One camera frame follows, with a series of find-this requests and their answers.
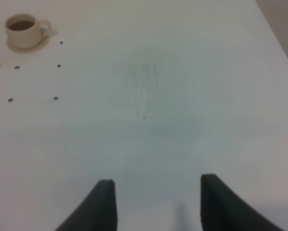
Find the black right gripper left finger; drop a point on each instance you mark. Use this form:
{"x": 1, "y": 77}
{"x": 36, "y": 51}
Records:
{"x": 97, "y": 212}

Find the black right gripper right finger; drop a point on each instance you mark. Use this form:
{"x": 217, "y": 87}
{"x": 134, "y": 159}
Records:
{"x": 221, "y": 209}

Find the far beige cup saucer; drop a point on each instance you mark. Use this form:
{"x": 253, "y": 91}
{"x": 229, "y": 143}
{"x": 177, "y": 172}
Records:
{"x": 43, "y": 43}

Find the far beige teacup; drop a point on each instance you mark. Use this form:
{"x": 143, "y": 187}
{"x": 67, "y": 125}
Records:
{"x": 24, "y": 31}

